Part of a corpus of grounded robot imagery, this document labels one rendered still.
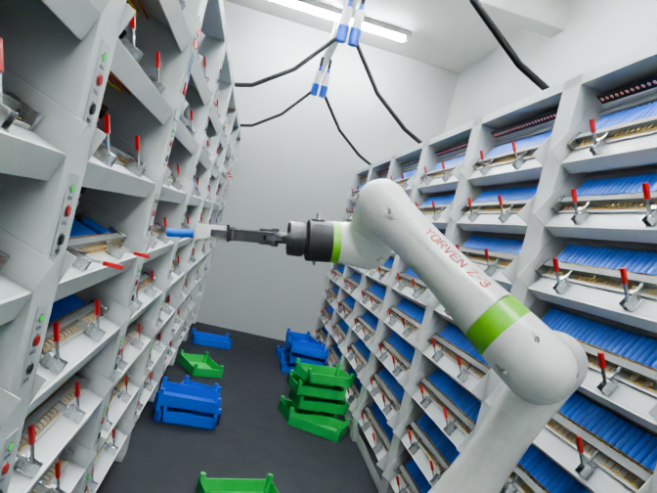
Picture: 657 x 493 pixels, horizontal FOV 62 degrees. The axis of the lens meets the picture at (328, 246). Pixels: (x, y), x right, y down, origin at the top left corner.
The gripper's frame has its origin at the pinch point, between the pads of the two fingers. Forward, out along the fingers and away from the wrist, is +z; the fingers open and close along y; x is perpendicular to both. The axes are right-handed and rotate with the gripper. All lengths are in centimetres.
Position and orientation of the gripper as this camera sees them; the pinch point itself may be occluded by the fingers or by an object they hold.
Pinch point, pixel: (210, 232)
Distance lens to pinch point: 119.4
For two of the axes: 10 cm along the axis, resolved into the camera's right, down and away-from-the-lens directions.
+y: 1.4, 0.7, -9.9
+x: -0.9, 9.9, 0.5
